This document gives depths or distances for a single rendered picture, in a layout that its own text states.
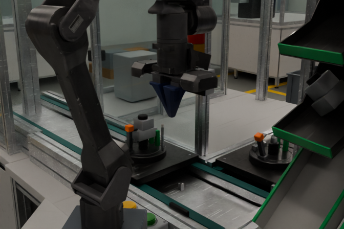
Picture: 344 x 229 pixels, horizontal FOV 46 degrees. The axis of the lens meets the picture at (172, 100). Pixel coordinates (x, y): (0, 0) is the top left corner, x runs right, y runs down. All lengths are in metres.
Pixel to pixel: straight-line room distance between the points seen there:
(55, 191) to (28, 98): 0.64
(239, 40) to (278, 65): 0.79
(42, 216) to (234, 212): 0.52
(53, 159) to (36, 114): 0.55
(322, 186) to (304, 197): 0.04
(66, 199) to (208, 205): 0.43
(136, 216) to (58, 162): 0.61
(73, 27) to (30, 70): 1.29
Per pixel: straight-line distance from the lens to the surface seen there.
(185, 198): 1.12
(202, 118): 1.22
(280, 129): 0.79
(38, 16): 0.59
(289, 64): 6.21
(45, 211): 1.23
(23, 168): 1.50
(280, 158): 1.21
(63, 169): 1.32
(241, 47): 6.40
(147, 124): 1.20
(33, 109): 1.88
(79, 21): 0.57
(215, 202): 1.11
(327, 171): 0.88
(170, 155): 1.24
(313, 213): 0.86
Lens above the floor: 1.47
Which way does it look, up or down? 16 degrees down
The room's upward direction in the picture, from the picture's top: straight up
